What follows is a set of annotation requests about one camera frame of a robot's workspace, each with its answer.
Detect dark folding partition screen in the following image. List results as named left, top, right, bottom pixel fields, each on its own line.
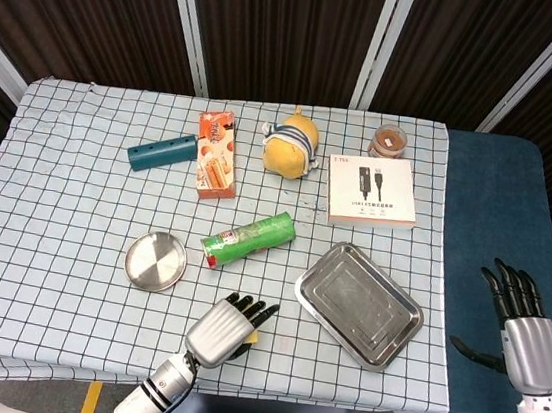
left=0, top=0, right=552, bottom=262

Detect round metal plate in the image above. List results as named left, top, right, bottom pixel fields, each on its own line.
left=120, top=227, right=192, bottom=297

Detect white USB cable box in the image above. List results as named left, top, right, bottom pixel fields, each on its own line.
left=321, top=150, right=424, bottom=237

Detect clear jar brown contents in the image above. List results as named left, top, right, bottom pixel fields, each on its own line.
left=366, top=120, right=412, bottom=163

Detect dark teal table pad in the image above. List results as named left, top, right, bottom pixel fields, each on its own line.
left=414, top=128, right=552, bottom=413

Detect green cylindrical chip can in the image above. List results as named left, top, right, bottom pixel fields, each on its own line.
left=196, top=201, right=300, bottom=281

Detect rectangular steel tray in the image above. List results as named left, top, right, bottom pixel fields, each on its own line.
left=285, top=236, right=434, bottom=378

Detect checkered tablecloth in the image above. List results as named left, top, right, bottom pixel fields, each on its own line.
left=0, top=69, right=486, bottom=413

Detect orange snack box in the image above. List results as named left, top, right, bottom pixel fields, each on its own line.
left=189, top=110, right=247, bottom=206

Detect yellow plush toy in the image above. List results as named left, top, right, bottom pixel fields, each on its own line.
left=257, top=102, right=328, bottom=184

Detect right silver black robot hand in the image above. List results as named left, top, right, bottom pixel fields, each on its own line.
left=443, top=252, right=552, bottom=400

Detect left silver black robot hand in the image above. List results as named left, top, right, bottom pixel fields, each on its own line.
left=180, top=285, right=282, bottom=377

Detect dark teal cylinder with holes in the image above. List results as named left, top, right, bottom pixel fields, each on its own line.
left=124, top=128, right=200, bottom=179

